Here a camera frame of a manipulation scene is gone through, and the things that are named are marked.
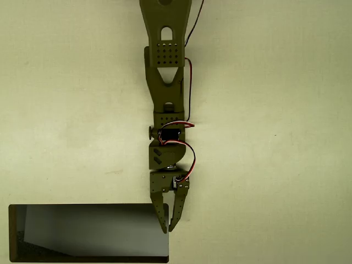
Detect white red black servo cable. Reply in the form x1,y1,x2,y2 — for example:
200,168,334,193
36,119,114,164
161,139,197,184

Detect thin red black cable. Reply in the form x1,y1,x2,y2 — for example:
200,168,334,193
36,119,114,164
184,0,205,48
158,57,196,139

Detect rectangular bin opening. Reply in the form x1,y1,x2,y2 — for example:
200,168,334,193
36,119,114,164
8,203,170,264

